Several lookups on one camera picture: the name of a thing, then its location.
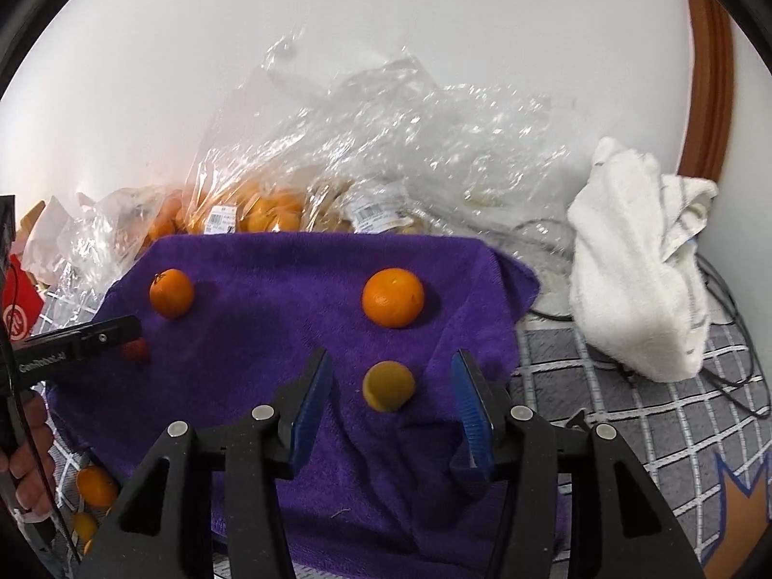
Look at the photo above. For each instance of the white towel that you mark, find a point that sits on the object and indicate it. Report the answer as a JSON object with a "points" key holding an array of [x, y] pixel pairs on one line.
{"points": [[633, 253]]}

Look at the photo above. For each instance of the mandarin orange with stem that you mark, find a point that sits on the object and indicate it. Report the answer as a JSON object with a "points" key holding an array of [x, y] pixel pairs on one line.
{"points": [[172, 293]]}

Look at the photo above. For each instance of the brown wooden door frame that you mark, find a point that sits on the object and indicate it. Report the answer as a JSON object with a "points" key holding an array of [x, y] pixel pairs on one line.
{"points": [[708, 72]]}

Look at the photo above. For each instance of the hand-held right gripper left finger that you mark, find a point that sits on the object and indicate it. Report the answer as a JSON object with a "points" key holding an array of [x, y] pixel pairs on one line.
{"points": [[310, 410]]}

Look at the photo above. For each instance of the grey checkered blanket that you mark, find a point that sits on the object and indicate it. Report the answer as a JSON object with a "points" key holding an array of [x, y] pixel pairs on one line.
{"points": [[633, 434]]}

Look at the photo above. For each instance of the small red fruit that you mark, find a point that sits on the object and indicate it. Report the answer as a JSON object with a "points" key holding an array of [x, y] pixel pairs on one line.
{"points": [[137, 351]]}

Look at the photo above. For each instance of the clear bag of oranges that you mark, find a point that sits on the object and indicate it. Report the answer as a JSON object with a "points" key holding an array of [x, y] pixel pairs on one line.
{"points": [[259, 205]]}

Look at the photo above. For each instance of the red paper bag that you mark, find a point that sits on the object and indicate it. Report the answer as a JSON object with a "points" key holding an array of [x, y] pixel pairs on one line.
{"points": [[18, 307]]}

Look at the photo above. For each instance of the person's left hand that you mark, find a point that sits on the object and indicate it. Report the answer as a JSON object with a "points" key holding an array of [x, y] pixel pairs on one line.
{"points": [[33, 434]]}

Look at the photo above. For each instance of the yellow-green plum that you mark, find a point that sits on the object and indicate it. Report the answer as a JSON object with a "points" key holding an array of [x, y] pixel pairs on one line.
{"points": [[389, 386]]}

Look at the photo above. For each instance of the crumpled clear plastic bag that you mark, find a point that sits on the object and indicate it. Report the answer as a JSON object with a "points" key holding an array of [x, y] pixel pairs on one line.
{"points": [[102, 223]]}

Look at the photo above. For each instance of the clear bag of brown fruit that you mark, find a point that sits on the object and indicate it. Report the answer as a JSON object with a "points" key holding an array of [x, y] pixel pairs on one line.
{"points": [[422, 145]]}

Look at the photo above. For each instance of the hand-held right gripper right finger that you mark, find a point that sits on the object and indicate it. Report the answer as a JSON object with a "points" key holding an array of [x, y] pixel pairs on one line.
{"points": [[473, 410]]}

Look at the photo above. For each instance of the large mandarin orange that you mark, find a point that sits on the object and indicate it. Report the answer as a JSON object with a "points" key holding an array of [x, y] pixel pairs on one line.
{"points": [[392, 298]]}

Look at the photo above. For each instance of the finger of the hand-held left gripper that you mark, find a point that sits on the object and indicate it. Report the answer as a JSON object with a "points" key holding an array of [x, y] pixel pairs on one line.
{"points": [[90, 341]]}

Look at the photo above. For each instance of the purple towel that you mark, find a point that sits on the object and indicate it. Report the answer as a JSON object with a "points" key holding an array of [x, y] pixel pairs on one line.
{"points": [[253, 289]]}

